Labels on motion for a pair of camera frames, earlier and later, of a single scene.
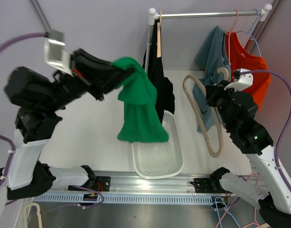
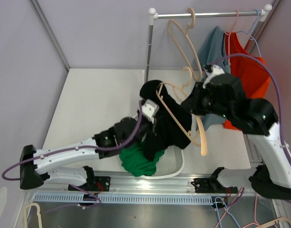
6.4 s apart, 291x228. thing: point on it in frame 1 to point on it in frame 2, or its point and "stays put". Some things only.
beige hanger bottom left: (38, 213) stays put
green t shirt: (142, 122) to (134, 160)
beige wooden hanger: (158, 43) to (199, 121)
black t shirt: (163, 85) to (166, 131)
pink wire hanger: (228, 34) stays put
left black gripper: (91, 71) to (152, 127)
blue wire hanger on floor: (227, 212) stays put
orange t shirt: (238, 60) stays put
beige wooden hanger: (213, 110) to (198, 123)
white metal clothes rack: (152, 15) stays put
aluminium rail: (129, 183) stays put
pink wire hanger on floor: (256, 221) stays put
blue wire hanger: (250, 33) stays put
